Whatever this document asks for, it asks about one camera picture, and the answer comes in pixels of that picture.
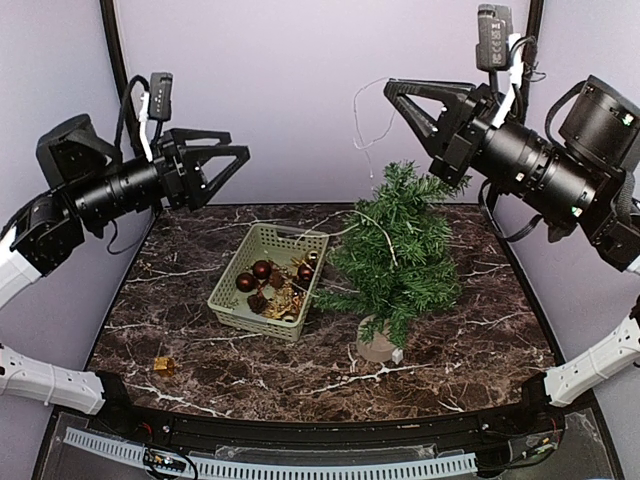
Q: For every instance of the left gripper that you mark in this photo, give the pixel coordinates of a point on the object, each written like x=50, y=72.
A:
x=191, y=187

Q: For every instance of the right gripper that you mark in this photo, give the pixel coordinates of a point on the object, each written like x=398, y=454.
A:
x=453, y=151

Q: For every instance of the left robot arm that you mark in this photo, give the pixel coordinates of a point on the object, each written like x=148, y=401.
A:
x=91, y=186

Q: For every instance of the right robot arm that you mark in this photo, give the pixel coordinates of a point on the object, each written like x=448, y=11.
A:
x=583, y=181

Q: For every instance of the small green christmas tree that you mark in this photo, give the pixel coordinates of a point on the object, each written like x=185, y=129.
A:
x=395, y=253

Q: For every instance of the wooden tree base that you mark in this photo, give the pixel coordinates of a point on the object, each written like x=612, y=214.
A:
x=379, y=349

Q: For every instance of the red ball ornament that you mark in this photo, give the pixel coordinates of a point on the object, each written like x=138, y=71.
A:
x=305, y=272
x=246, y=282
x=262, y=269

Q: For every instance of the beige plastic basket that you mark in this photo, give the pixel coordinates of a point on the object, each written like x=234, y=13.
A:
x=272, y=243

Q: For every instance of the brown pine cone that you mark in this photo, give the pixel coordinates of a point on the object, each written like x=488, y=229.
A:
x=258, y=303

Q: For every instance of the gold ornaments pile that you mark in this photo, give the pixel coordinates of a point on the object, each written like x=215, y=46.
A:
x=288, y=293

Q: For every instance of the gold gift box ornament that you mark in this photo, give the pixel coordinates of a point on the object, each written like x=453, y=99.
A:
x=164, y=366

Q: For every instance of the white battery box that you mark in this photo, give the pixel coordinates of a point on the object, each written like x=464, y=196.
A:
x=397, y=356

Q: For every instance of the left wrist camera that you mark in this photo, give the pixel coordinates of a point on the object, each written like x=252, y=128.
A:
x=155, y=105

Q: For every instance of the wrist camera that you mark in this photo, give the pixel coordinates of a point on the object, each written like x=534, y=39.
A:
x=155, y=105
x=500, y=48

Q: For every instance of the right black frame post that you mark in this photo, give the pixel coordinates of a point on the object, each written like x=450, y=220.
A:
x=532, y=75

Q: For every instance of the black frame post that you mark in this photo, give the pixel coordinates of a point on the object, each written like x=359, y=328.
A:
x=127, y=118
x=532, y=75

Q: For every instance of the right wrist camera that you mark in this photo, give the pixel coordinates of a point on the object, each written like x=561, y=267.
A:
x=500, y=48

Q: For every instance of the left black frame post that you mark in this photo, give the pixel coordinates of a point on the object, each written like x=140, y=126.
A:
x=127, y=118

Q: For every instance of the white cable duct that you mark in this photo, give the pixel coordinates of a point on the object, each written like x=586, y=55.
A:
x=164, y=464

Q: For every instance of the black front rail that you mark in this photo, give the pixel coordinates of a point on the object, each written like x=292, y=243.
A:
x=482, y=429

